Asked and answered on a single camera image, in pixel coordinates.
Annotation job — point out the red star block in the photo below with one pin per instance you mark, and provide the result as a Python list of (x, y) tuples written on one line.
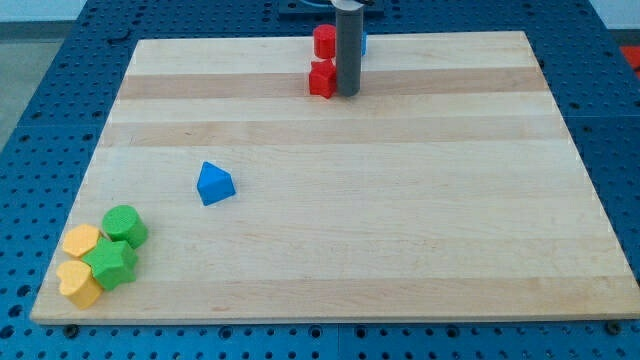
[(322, 78)]

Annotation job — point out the green star block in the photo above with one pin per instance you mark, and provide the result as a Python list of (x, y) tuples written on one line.
[(112, 263)]

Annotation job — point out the wooden board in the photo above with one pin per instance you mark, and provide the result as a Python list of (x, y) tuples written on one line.
[(448, 189)]

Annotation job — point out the blue triangle block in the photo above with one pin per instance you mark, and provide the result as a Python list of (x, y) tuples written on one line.
[(214, 184)]

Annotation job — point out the red cylinder block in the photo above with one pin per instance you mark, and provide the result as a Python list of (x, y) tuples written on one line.
[(324, 37)]

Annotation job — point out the blue block behind pusher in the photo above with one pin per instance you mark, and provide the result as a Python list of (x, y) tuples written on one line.
[(363, 44)]

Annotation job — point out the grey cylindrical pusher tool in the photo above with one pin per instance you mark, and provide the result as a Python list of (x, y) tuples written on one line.
[(349, 30)]

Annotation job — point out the green cylinder block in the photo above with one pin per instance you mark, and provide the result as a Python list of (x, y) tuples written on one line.
[(123, 223)]

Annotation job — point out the yellow pentagon block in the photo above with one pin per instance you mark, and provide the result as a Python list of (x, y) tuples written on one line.
[(80, 240)]

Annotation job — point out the yellow heart block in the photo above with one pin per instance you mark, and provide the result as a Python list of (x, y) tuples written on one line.
[(77, 283)]

